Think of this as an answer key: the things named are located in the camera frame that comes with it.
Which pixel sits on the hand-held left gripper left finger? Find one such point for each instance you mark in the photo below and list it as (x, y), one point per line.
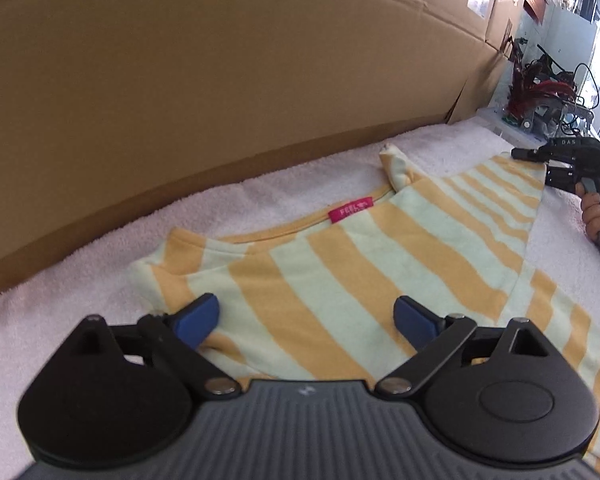
(197, 317)

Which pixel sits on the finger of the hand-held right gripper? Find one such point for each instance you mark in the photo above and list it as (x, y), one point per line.
(530, 154)
(561, 179)

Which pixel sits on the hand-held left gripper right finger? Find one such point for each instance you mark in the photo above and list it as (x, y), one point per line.
(415, 322)

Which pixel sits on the orange striped shirt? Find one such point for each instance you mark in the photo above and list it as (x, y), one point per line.
(355, 260)

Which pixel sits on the person's right hand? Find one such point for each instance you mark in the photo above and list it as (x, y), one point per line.
(594, 215)

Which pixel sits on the grey metal press machine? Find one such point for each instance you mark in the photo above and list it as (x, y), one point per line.
(555, 110)

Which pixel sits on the plain cardboard box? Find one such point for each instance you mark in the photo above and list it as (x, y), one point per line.
(485, 90)

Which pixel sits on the pink fluffy blanket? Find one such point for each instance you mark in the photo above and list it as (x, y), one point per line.
(80, 285)

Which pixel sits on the taped cardboard box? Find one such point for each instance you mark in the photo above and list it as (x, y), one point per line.
(510, 0)

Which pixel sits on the white square code label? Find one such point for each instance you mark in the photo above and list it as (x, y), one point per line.
(477, 4)

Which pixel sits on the large labelled cardboard box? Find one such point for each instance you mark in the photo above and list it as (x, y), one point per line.
(205, 85)

